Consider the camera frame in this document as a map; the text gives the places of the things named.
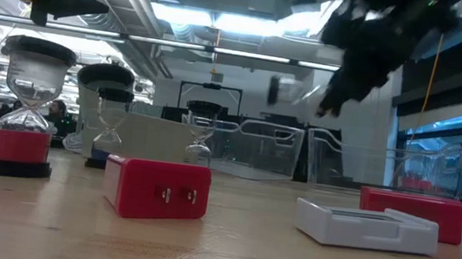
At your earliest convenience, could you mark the yellow hanging cable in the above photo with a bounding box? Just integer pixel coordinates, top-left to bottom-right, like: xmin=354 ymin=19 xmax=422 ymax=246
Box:
xmin=407 ymin=30 xmax=446 ymax=143

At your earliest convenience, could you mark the grey ceiling box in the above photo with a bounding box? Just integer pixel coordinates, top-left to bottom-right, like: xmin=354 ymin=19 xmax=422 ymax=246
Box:
xmin=247 ymin=0 xmax=278 ymax=16

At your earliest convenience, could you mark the white plastic box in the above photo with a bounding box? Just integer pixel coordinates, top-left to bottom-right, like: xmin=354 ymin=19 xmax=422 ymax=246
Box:
xmin=290 ymin=197 xmax=442 ymax=258

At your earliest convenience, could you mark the long ceiling light strip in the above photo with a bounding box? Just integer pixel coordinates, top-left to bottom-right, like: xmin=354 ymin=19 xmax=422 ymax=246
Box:
xmin=0 ymin=10 xmax=344 ymax=73

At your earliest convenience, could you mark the white striped rounded object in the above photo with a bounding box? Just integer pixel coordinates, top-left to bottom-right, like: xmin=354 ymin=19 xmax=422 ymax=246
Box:
xmin=60 ymin=130 xmax=84 ymax=155

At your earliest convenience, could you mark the white opaque storage bin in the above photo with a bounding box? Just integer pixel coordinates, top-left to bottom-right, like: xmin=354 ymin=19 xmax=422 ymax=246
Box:
xmin=72 ymin=102 xmax=199 ymax=172

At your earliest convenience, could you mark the hourglass with red sand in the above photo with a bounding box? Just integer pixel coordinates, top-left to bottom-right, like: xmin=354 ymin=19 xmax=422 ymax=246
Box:
xmin=0 ymin=32 xmax=80 ymax=184

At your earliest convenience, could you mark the black metal frame rig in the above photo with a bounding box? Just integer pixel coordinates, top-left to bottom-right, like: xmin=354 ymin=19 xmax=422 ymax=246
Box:
xmin=177 ymin=79 xmax=244 ymax=117

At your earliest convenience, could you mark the clear plastic storage bin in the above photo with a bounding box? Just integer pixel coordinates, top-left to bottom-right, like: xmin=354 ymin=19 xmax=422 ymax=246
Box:
xmin=175 ymin=110 xmax=307 ymax=186
xmin=302 ymin=124 xmax=462 ymax=204

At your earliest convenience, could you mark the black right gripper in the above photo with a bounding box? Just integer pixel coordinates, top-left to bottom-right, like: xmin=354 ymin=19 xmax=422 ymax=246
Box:
xmin=310 ymin=0 xmax=430 ymax=127

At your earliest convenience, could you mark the small black-capped clear hourglass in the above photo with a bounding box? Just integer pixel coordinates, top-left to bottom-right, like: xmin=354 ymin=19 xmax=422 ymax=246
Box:
xmin=179 ymin=98 xmax=224 ymax=169

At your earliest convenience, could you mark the hourglass with blue sand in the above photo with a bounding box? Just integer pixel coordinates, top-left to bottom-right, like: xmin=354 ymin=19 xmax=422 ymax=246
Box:
xmin=83 ymin=85 xmax=136 ymax=173

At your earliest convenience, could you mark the white cylinder cup dark rim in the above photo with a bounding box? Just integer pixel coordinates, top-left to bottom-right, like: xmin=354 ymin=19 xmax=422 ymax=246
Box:
xmin=73 ymin=59 xmax=138 ymax=113

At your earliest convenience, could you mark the red wall charger block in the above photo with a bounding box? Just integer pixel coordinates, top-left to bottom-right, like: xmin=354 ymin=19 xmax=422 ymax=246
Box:
xmin=98 ymin=152 xmax=214 ymax=228
xmin=355 ymin=185 xmax=462 ymax=246

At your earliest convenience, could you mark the person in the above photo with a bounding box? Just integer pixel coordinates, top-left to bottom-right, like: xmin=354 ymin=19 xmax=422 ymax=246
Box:
xmin=44 ymin=98 xmax=73 ymax=138

